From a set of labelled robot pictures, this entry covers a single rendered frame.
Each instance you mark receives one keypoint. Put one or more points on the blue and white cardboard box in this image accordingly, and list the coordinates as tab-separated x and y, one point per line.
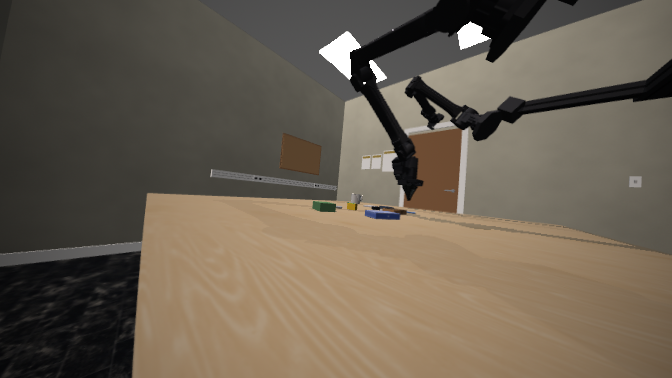
382	215

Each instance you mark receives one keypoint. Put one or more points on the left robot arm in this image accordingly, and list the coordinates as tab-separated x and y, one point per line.
449	15

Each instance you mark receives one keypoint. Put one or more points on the wooden ball-in-hole puzzle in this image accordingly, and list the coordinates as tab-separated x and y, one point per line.
402	212

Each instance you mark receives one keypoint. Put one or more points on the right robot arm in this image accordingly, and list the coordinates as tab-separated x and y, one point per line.
470	119

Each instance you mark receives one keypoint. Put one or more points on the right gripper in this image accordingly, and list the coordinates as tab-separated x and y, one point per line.
434	122

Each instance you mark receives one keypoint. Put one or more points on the green rectangular box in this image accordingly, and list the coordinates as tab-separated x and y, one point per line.
331	207

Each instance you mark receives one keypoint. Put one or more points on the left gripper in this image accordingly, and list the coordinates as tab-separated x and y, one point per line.
410	185

